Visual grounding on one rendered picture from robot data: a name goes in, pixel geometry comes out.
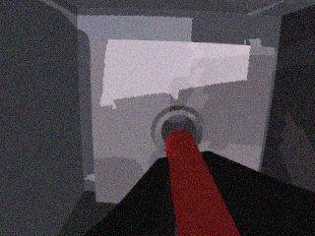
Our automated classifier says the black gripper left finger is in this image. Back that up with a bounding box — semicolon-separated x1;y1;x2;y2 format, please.
83;157;176;236

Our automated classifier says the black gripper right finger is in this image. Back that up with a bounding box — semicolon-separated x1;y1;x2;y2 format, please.
201;150;315;236

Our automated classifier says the dark red peg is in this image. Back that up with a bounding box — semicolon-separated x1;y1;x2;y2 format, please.
164;130;240;236

